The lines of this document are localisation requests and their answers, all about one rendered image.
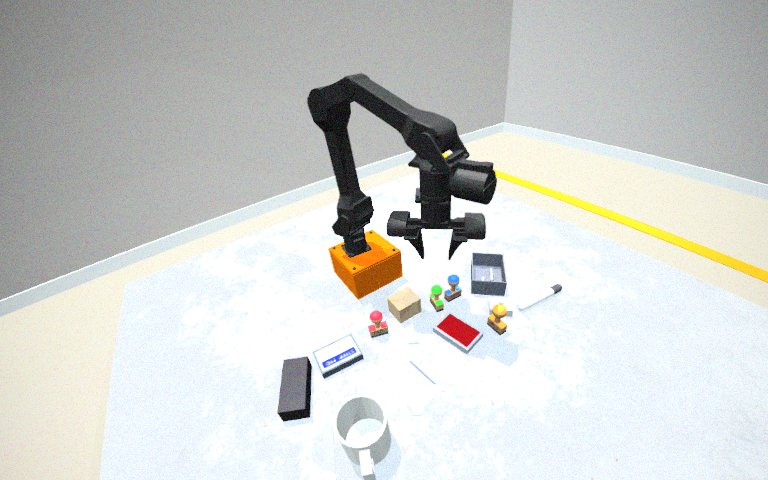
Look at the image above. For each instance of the yellow rubber stamp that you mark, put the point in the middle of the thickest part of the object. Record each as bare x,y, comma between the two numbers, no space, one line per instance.
494,320

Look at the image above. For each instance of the wooden stamp with green top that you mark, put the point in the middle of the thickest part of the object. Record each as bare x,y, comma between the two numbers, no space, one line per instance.
435,298

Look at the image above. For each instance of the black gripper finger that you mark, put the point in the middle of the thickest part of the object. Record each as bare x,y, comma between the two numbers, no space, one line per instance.
455,243
417,242

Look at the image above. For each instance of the white mug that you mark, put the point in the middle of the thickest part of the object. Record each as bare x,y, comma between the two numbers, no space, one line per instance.
362,428

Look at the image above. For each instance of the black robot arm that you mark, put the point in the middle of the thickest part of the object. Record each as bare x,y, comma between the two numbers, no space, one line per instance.
427,133

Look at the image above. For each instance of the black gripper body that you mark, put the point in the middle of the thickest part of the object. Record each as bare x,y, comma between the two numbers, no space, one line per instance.
436,214

